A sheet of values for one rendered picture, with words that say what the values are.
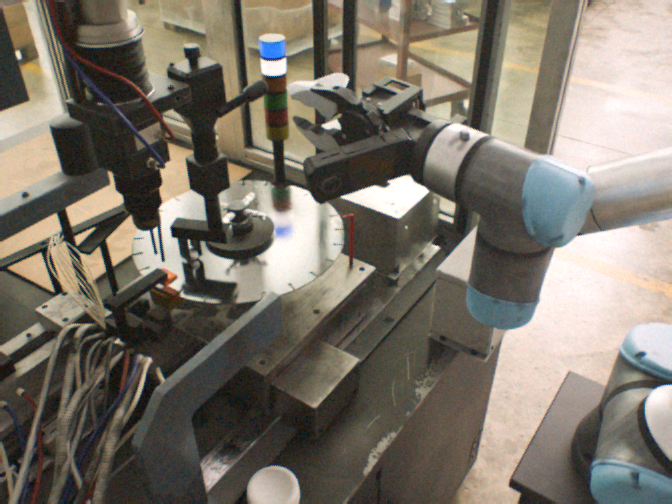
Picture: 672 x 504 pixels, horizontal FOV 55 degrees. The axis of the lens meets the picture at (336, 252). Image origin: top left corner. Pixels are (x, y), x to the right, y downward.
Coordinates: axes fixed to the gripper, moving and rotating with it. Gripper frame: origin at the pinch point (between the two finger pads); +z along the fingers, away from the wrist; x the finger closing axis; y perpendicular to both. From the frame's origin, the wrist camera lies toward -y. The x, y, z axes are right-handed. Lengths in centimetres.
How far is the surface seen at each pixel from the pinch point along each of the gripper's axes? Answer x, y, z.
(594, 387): -51, 22, -35
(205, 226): -18.4, -9.7, 12.5
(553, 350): -138, 89, -1
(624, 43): -188, 391, 112
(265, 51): -10.9, 22.0, 32.8
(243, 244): -24.7, -5.2, 11.4
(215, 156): -7.2, -6.4, 10.0
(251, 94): 0.1, -0.8, 6.9
